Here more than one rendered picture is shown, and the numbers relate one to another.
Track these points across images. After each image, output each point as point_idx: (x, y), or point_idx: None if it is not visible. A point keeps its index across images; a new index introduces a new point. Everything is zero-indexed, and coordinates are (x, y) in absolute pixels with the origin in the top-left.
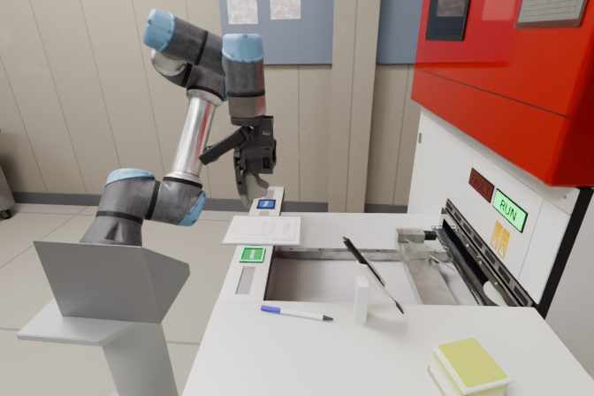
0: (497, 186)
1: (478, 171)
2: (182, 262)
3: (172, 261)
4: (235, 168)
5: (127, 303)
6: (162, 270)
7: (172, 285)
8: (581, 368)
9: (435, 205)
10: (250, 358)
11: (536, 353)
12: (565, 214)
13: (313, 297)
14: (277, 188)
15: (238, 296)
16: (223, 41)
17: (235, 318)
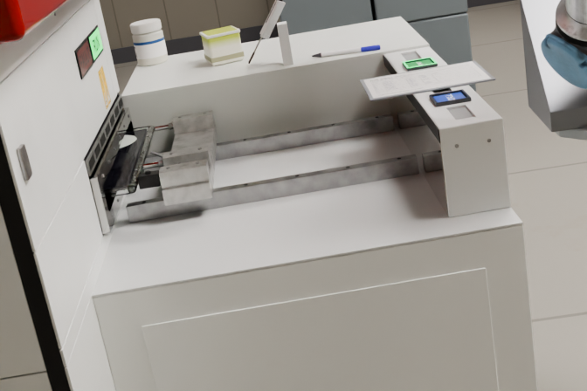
0: (86, 36)
1: (77, 46)
2: (544, 92)
3: (536, 65)
4: None
5: None
6: (529, 52)
7: (536, 94)
8: (129, 81)
9: (87, 221)
10: (375, 39)
11: (154, 79)
12: None
13: (350, 152)
14: (451, 122)
15: (410, 51)
16: None
17: (401, 43)
